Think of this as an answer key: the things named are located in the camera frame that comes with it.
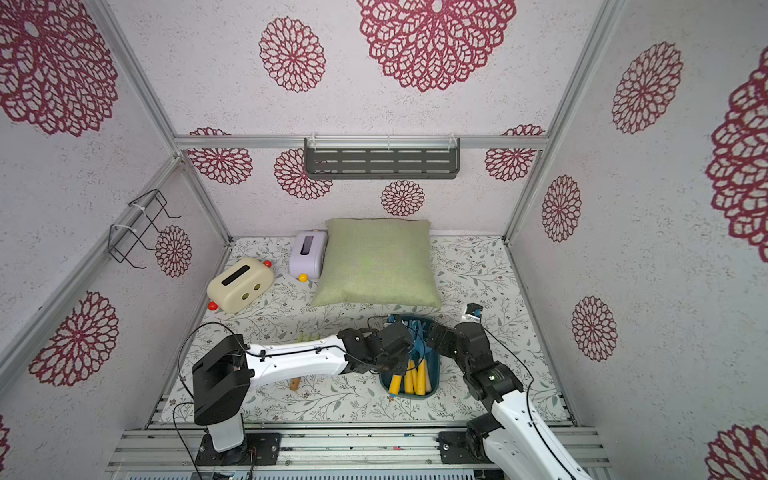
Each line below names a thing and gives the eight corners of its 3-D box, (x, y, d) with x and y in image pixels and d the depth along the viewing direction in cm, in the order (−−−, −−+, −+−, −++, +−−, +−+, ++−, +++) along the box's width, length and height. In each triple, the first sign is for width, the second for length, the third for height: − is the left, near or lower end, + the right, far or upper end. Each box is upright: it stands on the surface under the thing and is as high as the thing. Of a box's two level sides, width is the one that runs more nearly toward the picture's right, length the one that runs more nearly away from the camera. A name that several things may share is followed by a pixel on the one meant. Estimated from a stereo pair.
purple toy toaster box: (293, 285, 108) (286, 268, 101) (302, 246, 121) (297, 228, 113) (323, 285, 108) (319, 268, 101) (329, 246, 121) (326, 228, 113)
